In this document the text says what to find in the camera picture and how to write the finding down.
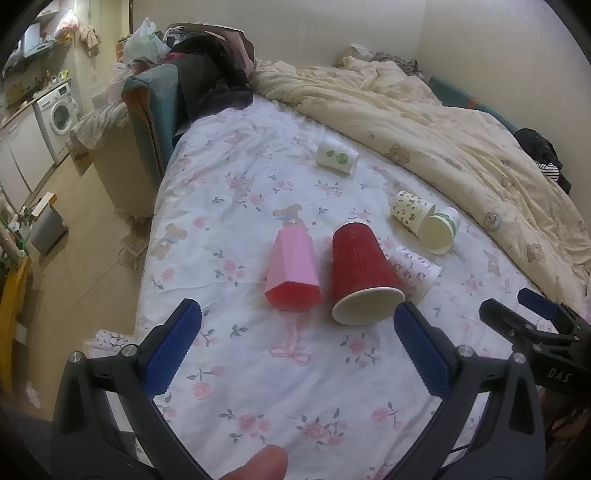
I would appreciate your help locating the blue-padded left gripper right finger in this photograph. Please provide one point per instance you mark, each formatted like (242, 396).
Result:
(489, 422)

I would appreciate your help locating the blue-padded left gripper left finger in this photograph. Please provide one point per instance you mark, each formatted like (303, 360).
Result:
(106, 424)

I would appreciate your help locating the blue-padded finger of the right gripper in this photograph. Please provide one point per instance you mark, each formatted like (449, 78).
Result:
(549, 310)

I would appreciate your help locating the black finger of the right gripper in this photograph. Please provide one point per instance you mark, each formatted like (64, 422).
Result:
(506, 322)

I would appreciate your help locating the white cup with green leaves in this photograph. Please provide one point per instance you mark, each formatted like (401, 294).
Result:
(438, 231)

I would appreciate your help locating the white cup with pink pattern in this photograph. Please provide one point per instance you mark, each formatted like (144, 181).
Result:
(417, 273)

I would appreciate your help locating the red ribbed paper cup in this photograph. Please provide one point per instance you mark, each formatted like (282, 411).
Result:
(365, 288)

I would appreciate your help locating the white cup with animal print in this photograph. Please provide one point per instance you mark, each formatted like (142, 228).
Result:
(411, 210)

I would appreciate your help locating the pink faceted plastic cup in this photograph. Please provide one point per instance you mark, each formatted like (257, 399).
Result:
(292, 280)

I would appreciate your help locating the white cup with green circles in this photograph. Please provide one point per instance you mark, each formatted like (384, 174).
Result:
(337, 156)

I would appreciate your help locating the person's thumb at bottom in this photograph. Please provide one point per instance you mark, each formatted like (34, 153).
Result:
(270, 463)

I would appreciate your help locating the cream bear-print duvet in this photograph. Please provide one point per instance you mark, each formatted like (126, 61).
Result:
(467, 155)

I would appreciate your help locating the yellow chair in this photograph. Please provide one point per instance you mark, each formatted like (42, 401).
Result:
(11, 303)

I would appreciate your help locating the grey trash bin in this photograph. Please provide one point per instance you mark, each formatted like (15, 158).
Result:
(48, 227)

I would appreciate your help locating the white floral bed sheet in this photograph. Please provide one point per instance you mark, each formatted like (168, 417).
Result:
(243, 225)

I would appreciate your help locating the white washing machine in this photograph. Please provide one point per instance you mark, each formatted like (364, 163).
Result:
(57, 114)

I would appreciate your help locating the teal armchair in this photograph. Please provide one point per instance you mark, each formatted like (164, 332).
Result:
(153, 103)

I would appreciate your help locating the dark clothes pile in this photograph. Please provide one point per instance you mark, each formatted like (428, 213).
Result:
(213, 64)

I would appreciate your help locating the white plastic bag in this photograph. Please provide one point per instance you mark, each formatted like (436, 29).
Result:
(144, 44)

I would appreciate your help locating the dark clothes by wall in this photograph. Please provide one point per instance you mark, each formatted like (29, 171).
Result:
(544, 155)

